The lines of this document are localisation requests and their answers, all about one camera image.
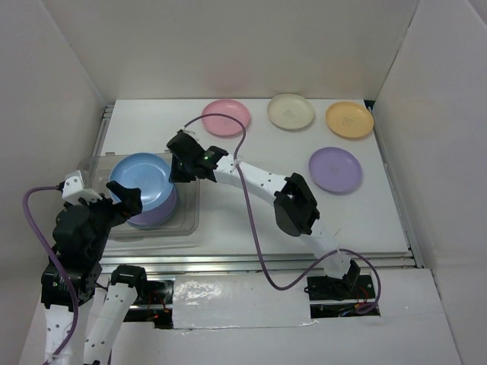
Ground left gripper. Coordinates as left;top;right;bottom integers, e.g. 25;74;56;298
77;179;143;257

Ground purple plate front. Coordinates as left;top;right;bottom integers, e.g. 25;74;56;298
128;187;178;229

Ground purple plate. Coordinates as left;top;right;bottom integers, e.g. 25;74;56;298
308;147;363;195
128;187;178;229

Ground blue plastic plate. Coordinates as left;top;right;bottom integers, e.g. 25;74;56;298
109;153;176;212

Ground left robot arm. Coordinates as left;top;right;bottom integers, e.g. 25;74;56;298
41;181;150;364

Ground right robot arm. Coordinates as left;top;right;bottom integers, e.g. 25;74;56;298
167;130;360;300

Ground clear plastic bin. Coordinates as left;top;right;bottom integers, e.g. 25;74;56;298
78;152;200;241

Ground pink plastic plate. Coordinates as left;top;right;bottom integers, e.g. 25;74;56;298
202;99;251;138

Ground cream plastic plate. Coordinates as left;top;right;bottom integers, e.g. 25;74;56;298
267;94;315;132

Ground purple plate right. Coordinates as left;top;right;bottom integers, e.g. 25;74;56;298
308;147;363;195

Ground white foil tape sheet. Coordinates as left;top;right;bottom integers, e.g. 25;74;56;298
172;274;312;329

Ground orange plastic plate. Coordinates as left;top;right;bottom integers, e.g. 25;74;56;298
325;101;374;139

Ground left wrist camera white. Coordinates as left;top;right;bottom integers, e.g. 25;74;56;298
62;170;102;205

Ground aluminium frame rail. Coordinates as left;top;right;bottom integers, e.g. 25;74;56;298
95;99;416;274

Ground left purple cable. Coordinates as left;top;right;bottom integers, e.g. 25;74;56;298
21;185;81;360

